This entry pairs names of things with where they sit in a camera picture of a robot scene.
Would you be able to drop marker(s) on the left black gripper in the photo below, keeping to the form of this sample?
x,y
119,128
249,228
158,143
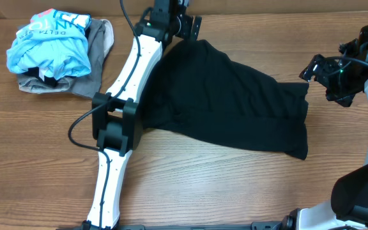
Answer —
x,y
185,31

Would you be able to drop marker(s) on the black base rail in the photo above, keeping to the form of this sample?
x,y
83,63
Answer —
x,y
196,227

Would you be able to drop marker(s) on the light blue printed t-shirt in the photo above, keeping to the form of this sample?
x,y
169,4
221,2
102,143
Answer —
x,y
54,42

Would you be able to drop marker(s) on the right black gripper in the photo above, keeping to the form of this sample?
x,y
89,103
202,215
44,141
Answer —
x,y
345,97

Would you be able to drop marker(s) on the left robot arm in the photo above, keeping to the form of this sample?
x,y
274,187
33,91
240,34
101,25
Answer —
x,y
116,116

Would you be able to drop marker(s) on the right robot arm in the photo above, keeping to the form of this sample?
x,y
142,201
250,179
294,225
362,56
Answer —
x,y
348,206

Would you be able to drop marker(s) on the black polo shirt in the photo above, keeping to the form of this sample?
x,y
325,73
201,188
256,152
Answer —
x,y
197,91

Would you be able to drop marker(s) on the beige garment under pile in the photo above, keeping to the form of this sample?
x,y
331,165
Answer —
x,y
108,37

